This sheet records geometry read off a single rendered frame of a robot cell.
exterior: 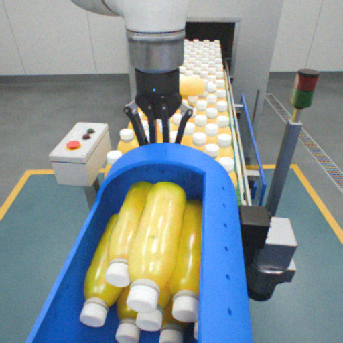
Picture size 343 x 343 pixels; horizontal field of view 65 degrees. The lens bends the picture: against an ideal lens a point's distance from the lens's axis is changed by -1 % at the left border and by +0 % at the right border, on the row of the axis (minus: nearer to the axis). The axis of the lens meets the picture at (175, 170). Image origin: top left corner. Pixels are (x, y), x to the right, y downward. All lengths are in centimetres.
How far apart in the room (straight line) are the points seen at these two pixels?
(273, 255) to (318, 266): 113
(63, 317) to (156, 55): 42
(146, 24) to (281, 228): 69
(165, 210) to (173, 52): 24
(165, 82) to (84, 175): 42
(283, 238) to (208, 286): 58
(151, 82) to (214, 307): 33
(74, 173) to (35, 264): 128
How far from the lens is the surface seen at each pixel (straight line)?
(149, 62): 44
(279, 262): 93
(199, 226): 48
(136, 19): 44
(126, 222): 48
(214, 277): 34
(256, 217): 71
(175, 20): 44
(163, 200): 44
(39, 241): 214
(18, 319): 185
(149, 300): 37
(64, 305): 50
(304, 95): 91
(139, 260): 39
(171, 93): 47
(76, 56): 491
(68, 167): 79
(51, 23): 491
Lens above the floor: 149
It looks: 36 degrees down
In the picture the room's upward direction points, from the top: straight up
